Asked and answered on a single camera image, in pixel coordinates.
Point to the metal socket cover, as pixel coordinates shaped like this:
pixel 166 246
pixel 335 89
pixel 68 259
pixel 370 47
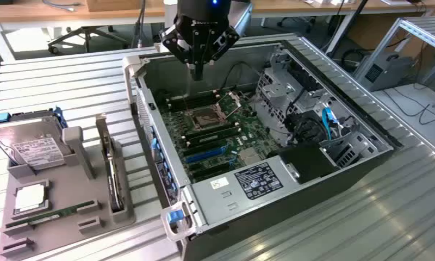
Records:
pixel 227 104

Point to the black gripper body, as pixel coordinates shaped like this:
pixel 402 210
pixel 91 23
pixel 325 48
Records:
pixel 203 16

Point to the black PC case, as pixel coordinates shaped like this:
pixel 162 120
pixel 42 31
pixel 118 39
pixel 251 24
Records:
pixel 275 217

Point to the green RAM stick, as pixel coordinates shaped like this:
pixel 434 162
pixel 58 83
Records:
pixel 210 138
pixel 51 214

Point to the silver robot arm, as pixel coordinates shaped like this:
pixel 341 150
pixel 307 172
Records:
pixel 243 19

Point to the brown cardboard box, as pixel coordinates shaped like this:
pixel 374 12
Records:
pixel 112 5

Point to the wooden desk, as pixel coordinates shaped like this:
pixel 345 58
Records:
pixel 294 11
pixel 28 13

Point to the aluminium frame table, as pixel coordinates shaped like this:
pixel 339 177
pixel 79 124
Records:
pixel 421 27

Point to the CPU socket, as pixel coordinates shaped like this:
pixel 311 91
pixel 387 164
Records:
pixel 207 118

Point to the black pole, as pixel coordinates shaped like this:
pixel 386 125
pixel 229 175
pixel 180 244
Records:
pixel 347 24

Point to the black chair base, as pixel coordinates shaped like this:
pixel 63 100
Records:
pixel 310 21

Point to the silver CPU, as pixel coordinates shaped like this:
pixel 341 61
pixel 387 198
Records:
pixel 31 198

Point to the silver hard disk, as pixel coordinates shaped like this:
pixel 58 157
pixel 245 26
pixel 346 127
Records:
pixel 28 141

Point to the silver power supply unit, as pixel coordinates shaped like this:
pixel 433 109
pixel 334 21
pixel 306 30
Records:
pixel 221 201

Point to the grey control box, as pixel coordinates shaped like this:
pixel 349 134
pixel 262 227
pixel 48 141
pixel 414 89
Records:
pixel 387 70

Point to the blue expansion slot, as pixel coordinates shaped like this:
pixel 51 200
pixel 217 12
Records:
pixel 207 155

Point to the green graphics card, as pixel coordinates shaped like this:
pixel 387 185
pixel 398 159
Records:
pixel 112 168

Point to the silver chipset heatsink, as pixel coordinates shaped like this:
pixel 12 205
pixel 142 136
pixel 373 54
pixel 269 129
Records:
pixel 251 155

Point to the silver drive cage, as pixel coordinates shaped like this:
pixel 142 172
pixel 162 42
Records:
pixel 275 89

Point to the green motherboard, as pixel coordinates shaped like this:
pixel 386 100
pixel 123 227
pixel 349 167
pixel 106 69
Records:
pixel 246 127

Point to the thin locking lever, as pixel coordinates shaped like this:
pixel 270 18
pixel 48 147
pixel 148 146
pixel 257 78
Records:
pixel 186 102

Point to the grey parts rack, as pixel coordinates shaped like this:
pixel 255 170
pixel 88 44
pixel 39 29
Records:
pixel 68 195

